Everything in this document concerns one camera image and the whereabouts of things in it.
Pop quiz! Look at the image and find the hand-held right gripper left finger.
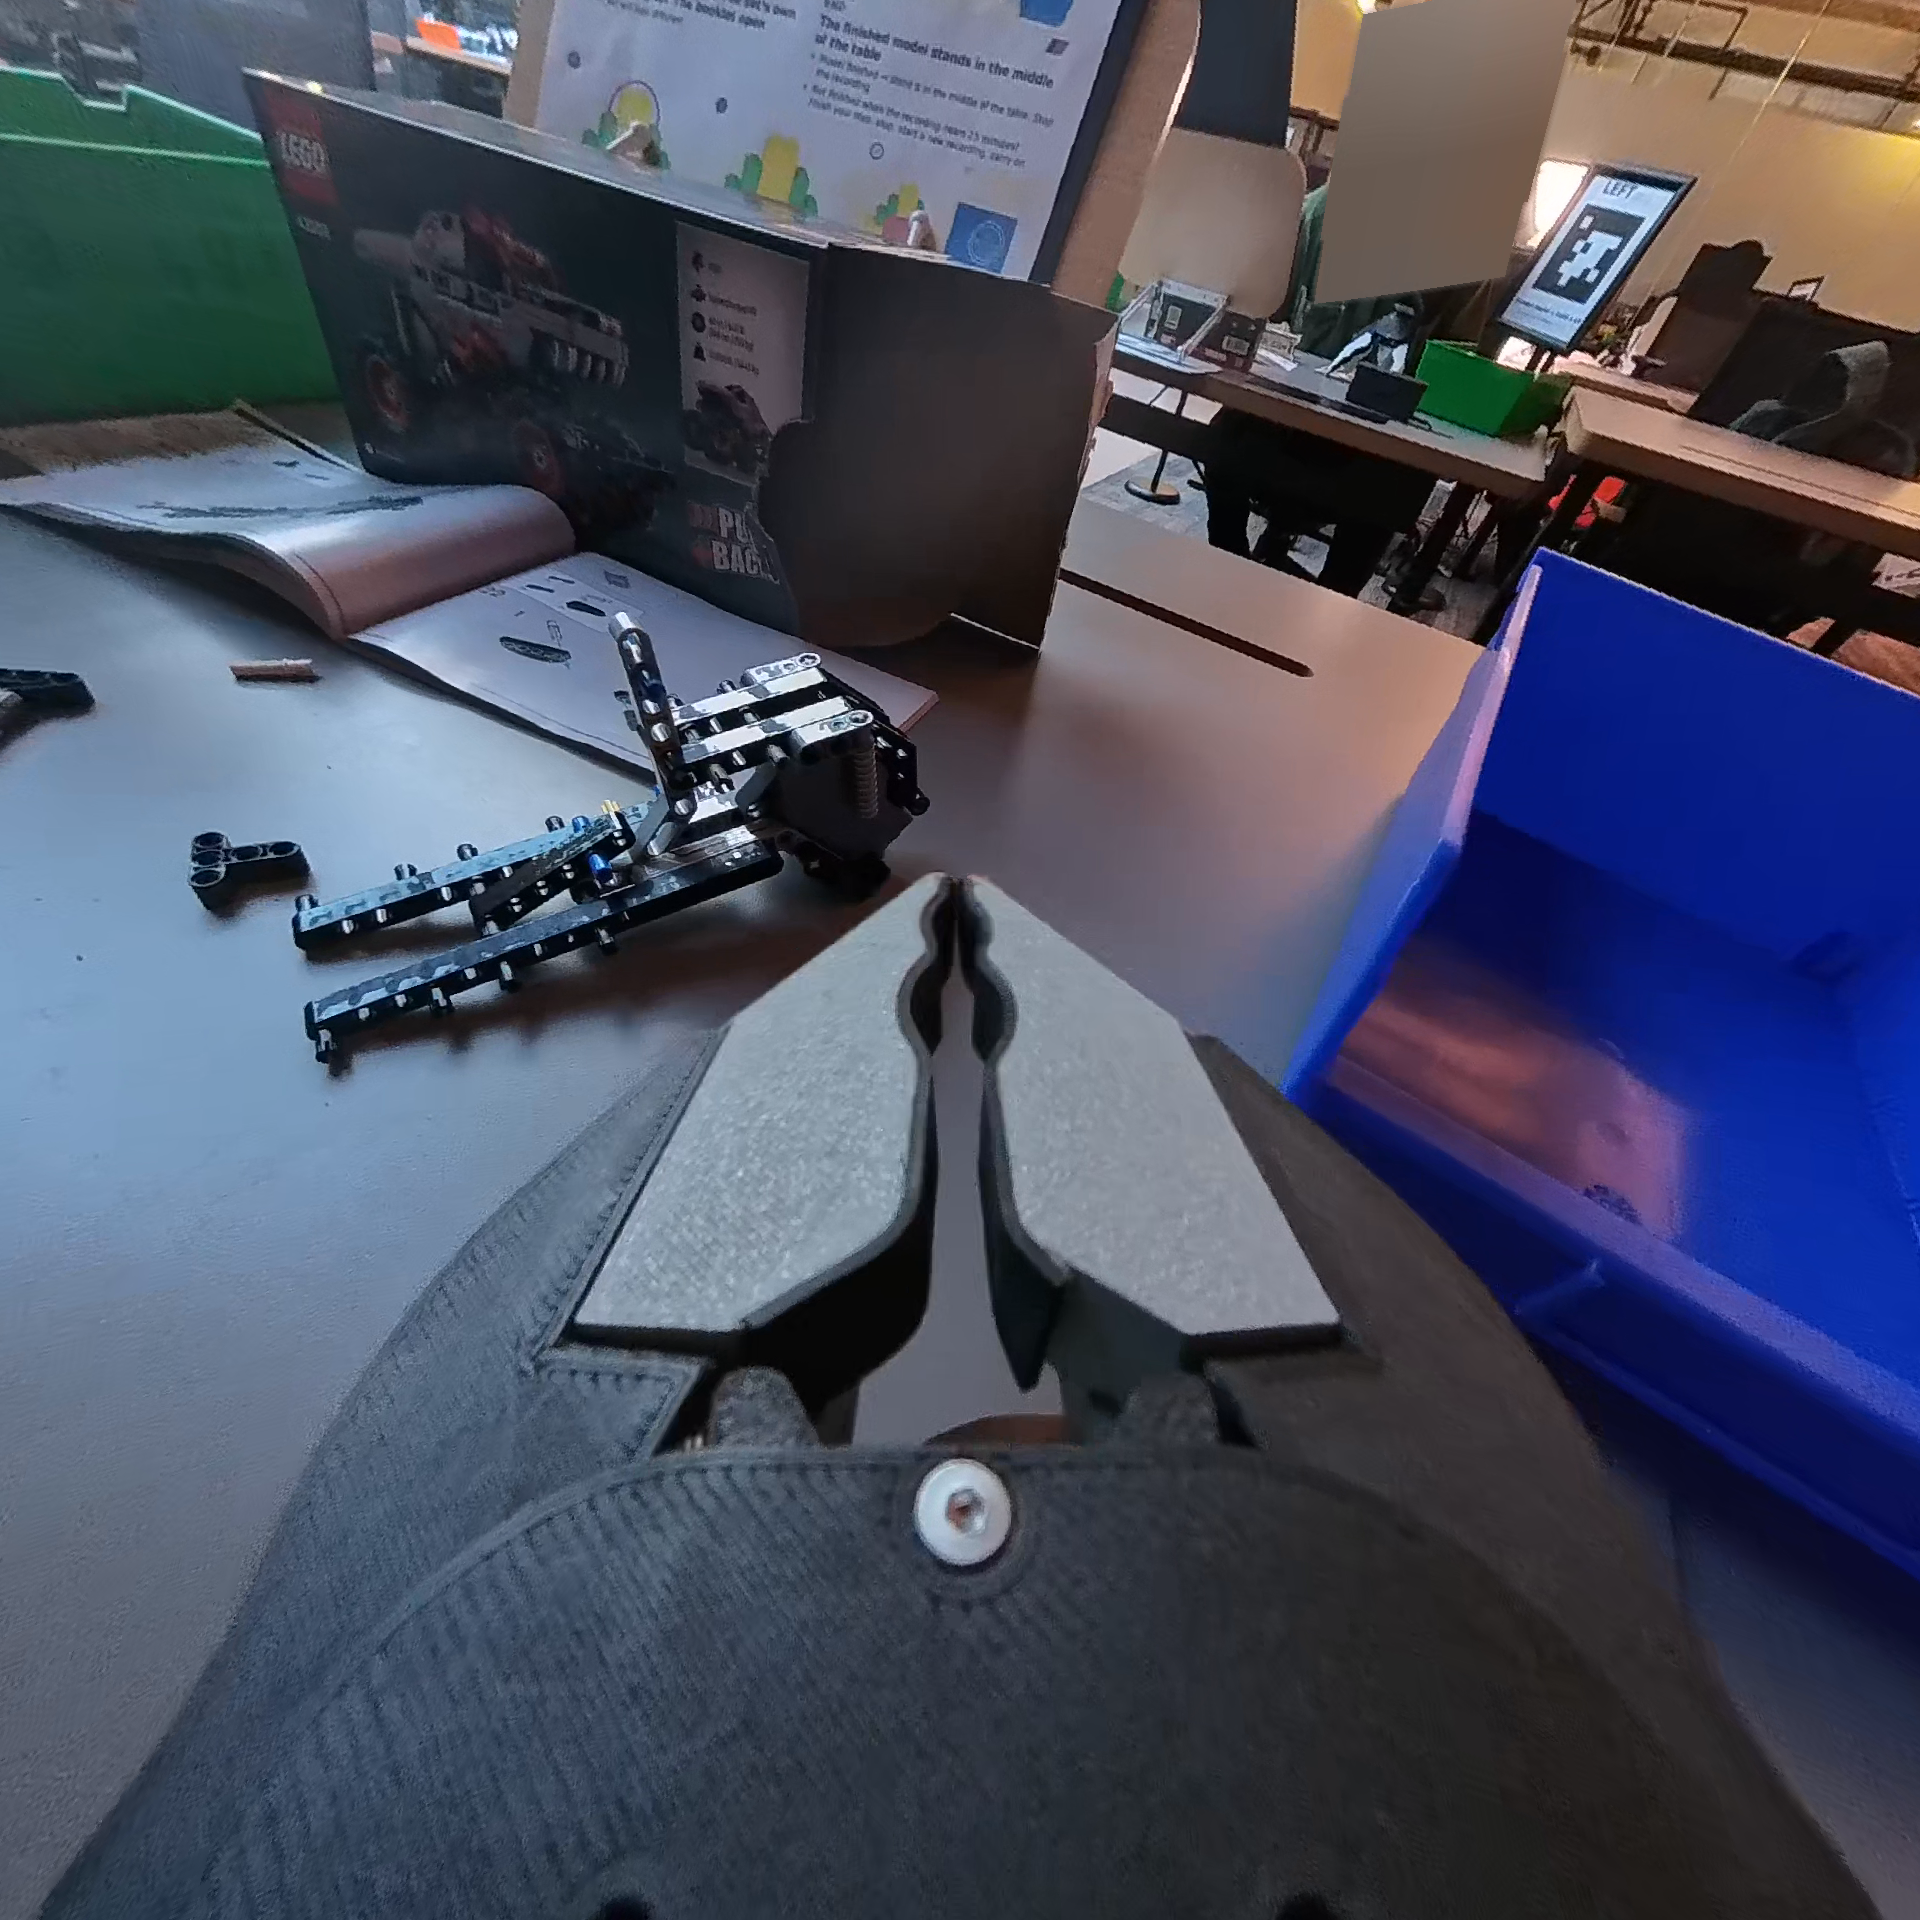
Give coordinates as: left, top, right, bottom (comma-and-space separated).
570, 869, 962, 1407

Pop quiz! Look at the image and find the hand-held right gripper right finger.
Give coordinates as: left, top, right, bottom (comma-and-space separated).
955, 878, 1345, 1420

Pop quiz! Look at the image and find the black grey lego chassis assembly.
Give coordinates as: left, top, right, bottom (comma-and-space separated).
294, 611, 930, 1074

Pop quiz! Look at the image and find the black angled lego piece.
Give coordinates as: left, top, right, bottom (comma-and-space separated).
187, 826, 320, 916

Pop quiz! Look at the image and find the long black lego beam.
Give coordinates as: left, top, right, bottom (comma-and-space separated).
0, 666, 98, 753

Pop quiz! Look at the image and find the open lego instruction booklet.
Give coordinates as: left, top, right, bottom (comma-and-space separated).
0, 447, 936, 775

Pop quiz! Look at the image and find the dark lego set box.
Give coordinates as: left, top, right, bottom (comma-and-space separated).
241, 70, 1121, 658

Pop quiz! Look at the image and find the blue plastic bin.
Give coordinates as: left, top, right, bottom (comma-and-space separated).
1278, 550, 1920, 1576

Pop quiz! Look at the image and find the sign stand with round base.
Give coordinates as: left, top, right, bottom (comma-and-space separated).
1125, 351, 1207, 511

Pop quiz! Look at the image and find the background desk with black legs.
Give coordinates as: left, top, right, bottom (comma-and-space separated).
1109, 335, 1564, 604

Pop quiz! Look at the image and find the small green bin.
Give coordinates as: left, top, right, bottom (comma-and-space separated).
1413, 340, 1571, 440

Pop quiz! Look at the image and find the long background desk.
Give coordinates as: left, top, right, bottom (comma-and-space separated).
1557, 383, 1920, 653

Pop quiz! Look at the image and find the beige rounded board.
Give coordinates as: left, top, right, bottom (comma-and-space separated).
1121, 123, 1314, 324

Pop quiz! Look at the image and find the brown cardboard sheet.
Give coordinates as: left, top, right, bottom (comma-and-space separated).
0, 398, 372, 490

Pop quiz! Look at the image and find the black white tag sign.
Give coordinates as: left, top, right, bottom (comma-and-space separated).
1492, 159, 1704, 359

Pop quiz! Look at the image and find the instruction poster board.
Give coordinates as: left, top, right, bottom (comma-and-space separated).
506, 0, 1207, 312

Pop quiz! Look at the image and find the large green plastic bin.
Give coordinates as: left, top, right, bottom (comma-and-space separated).
0, 70, 339, 427

